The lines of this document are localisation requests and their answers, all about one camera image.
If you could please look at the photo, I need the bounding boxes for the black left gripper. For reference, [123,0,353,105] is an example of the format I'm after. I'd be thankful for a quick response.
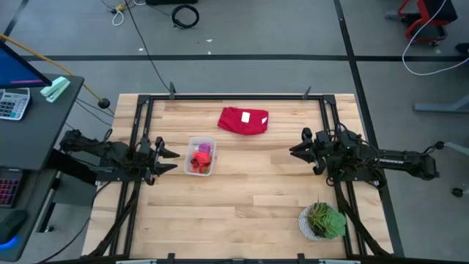
[136,137,180,186]

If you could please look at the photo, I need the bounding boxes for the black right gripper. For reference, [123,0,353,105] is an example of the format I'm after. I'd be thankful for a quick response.
[289,128,334,176]

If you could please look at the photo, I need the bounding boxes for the red bell pepper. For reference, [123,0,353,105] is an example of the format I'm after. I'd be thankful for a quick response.
[192,151,213,166]

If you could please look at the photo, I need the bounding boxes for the green succulent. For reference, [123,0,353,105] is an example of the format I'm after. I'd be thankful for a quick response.
[298,196,347,242]

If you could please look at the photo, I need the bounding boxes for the clear plastic tupperware container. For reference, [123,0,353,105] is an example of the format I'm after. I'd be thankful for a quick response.
[183,136,218,177]

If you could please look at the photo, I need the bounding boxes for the red folded cloth white label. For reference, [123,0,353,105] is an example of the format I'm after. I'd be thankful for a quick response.
[217,106,270,136]

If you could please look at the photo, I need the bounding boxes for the black desk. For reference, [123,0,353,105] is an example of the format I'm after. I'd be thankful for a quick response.
[0,73,85,172]

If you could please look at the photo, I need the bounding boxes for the mint green stapler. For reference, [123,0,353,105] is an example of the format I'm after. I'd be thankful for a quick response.
[40,76,71,104]

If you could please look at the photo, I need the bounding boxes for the black desk keyboard tray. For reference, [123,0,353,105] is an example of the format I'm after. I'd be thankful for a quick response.
[0,166,56,263]

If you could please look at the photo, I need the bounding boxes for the grey desk foot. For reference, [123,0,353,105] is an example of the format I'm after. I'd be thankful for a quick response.
[413,94,469,114]

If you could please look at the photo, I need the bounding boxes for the grey chair leg with caster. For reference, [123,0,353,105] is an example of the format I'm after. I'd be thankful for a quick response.
[435,140,469,157]

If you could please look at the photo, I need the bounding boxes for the backlit black keyboard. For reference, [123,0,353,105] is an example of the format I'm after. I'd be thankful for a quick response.
[0,169,23,209]

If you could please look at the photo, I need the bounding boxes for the black box on floor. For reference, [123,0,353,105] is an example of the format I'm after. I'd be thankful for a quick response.
[144,0,199,6]

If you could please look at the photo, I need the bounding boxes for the grey desk calculator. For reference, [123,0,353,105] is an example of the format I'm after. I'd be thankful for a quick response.
[0,87,32,122]

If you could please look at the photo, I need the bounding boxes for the black computer mouse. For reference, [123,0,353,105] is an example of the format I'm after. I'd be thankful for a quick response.
[0,209,28,245]

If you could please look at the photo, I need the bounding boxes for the computer monitor blue screen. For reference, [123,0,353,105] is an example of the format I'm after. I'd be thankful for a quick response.
[0,38,53,90]

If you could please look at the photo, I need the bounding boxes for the red black rolling stool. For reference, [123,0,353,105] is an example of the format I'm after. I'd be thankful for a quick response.
[384,0,459,48]

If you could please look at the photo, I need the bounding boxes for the yellow cable with black plug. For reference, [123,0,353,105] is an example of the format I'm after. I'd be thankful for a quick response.
[0,33,115,115]

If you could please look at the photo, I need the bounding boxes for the black aluminium table frame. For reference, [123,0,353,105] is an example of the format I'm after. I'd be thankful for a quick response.
[86,93,393,264]

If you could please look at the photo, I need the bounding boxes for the long black floor cable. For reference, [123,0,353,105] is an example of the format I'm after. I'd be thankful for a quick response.
[123,0,172,92]

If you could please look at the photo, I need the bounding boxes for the long white floor cable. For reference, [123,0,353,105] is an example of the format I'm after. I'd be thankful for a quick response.
[402,0,469,77]

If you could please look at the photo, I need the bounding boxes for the coiled black cable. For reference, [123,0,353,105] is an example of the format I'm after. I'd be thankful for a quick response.
[171,4,201,29]

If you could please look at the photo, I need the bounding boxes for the white cable with yellow plug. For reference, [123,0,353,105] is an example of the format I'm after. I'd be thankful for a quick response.
[106,0,147,27]

